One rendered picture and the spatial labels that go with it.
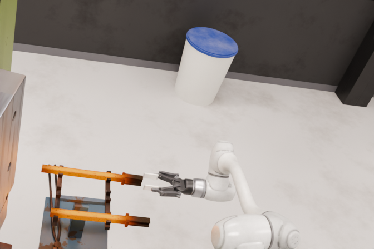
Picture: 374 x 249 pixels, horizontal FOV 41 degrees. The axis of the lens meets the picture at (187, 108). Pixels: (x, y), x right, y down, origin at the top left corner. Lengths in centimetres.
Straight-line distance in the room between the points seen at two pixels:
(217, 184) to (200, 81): 216
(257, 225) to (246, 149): 251
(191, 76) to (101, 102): 81
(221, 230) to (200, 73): 272
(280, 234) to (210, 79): 271
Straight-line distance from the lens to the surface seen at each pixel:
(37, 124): 394
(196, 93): 448
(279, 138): 460
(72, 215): 210
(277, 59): 520
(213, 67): 432
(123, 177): 228
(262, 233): 182
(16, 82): 131
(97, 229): 242
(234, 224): 179
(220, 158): 229
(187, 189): 233
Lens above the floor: 253
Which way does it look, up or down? 34 degrees down
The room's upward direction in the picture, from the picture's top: 19 degrees clockwise
